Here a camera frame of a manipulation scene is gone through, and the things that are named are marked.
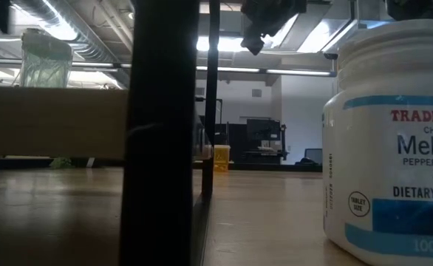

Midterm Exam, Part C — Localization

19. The small clear green medicine bottle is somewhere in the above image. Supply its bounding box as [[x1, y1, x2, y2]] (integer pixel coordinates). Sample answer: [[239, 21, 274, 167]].
[[18, 28, 74, 89]]

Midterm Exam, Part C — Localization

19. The orange medicine bottle white cap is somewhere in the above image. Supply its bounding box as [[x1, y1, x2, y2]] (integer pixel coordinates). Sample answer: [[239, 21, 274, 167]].
[[213, 144, 231, 173]]

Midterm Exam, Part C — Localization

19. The long linear light fixture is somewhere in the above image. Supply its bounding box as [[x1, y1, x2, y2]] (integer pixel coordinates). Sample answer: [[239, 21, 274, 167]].
[[0, 56, 338, 78]]

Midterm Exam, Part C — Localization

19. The black equipment rack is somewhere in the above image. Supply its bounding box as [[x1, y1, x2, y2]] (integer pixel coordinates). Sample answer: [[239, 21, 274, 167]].
[[223, 117, 290, 166]]

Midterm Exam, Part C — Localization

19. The dark computer monitor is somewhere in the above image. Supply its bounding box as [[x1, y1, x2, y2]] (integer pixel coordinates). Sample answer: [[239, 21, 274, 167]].
[[296, 147, 324, 166]]

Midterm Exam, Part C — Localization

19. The succulent plant black pot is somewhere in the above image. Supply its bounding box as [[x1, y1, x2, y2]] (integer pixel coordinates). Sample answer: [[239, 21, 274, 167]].
[[49, 157, 98, 170]]

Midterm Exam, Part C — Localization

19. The white melatonin bottle blue label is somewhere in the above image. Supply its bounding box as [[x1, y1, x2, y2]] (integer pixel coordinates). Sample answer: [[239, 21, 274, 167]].
[[321, 18, 433, 266]]

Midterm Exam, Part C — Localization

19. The wide silver ventilation duct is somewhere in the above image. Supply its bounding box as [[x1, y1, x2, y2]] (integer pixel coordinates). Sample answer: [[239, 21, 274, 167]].
[[7, 0, 133, 88]]

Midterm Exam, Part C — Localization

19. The black metal table frame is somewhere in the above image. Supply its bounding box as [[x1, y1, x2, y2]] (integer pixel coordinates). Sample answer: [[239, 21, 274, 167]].
[[0, 154, 324, 174]]

